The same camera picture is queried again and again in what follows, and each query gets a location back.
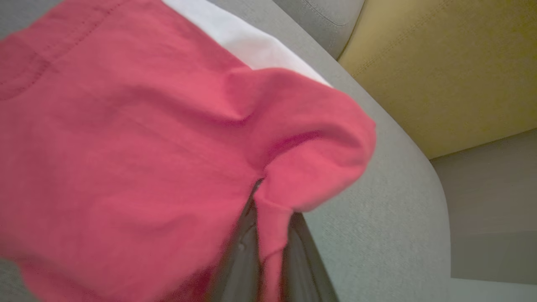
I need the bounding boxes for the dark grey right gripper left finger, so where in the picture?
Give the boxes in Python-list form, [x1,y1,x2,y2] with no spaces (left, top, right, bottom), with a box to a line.
[208,178,263,302]

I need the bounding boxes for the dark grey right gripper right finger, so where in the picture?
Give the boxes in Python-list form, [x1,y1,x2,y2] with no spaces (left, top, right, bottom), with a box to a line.
[280,212,340,302]

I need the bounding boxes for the red white basketball shorts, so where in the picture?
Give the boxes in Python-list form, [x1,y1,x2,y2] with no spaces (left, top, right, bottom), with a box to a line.
[0,0,377,302]

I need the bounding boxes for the grey sofa seat cushion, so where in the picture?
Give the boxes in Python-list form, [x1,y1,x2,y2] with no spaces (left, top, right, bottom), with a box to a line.
[273,0,366,60]

